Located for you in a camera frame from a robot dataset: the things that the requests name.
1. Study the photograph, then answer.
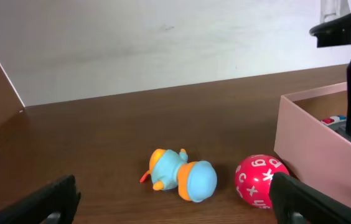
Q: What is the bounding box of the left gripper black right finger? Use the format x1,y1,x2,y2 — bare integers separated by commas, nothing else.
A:
269,172,351,224

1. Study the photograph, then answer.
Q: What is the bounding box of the white open cardboard box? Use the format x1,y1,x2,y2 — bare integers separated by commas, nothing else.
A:
274,83,351,208

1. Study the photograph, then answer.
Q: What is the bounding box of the red ball with white letters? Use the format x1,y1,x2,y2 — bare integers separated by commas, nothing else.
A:
235,154,289,209

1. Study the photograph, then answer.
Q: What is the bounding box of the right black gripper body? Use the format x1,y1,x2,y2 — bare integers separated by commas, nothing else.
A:
309,2,351,48

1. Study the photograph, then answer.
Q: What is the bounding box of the blue and orange toy figure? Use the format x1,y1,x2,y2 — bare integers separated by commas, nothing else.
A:
139,149,217,203

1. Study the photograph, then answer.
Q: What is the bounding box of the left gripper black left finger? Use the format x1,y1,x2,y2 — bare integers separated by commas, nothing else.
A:
0,175,81,223

